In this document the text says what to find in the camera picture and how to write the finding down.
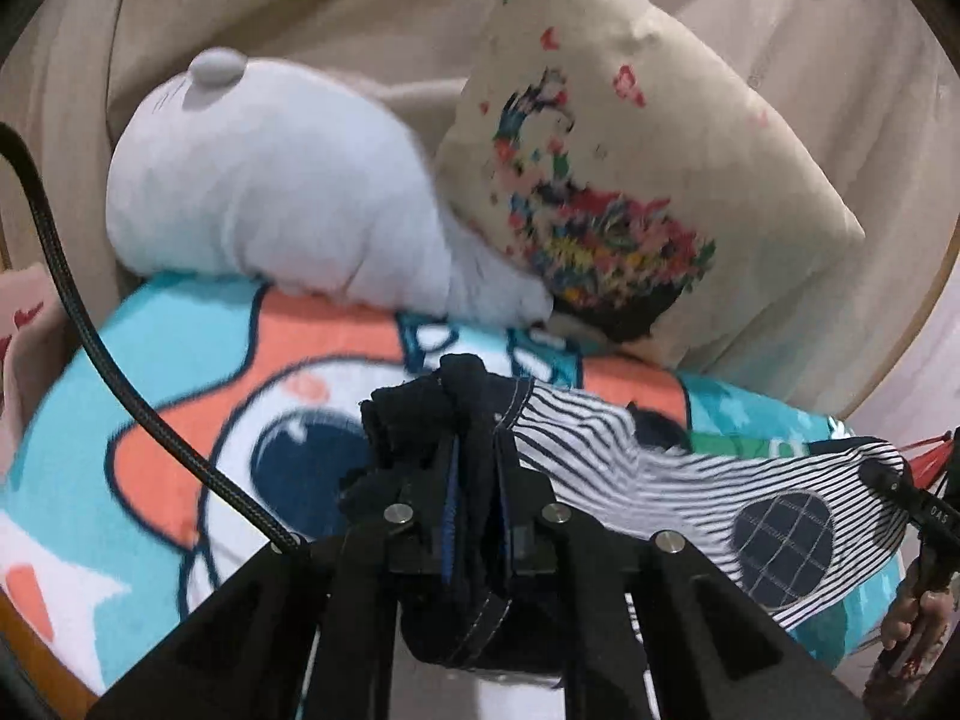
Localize striped navy child pants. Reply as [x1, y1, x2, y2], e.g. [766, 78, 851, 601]
[337, 351, 913, 673]

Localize right hand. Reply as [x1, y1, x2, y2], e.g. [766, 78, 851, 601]
[862, 575, 958, 718]

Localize cream floral print pillow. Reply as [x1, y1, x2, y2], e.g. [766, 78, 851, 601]
[438, 0, 864, 364]

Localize turquoise cartoon fleece blanket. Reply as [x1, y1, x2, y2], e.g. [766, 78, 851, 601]
[0, 268, 902, 720]

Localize white plush seal toy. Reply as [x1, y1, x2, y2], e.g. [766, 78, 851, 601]
[106, 47, 553, 327]

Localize black cable left camera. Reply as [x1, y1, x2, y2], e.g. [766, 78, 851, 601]
[0, 122, 303, 553]

